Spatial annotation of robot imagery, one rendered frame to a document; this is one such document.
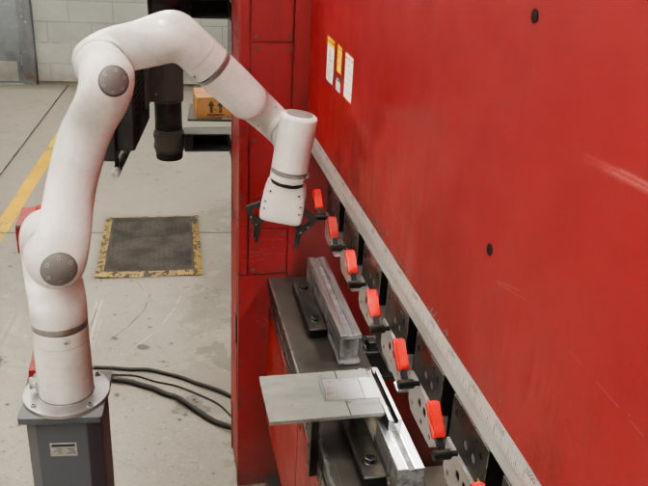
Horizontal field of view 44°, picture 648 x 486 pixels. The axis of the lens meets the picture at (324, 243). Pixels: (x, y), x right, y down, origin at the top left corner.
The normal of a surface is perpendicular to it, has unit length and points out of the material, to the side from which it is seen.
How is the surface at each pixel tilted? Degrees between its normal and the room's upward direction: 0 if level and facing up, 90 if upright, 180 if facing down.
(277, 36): 90
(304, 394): 0
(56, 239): 63
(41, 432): 90
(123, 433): 0
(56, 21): 90
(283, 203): 92
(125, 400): 0
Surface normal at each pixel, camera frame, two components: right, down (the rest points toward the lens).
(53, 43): 0.11, 0.41
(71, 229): 0.61, -0.05
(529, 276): -0.98, 0.04
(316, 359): 0.05, -0.91
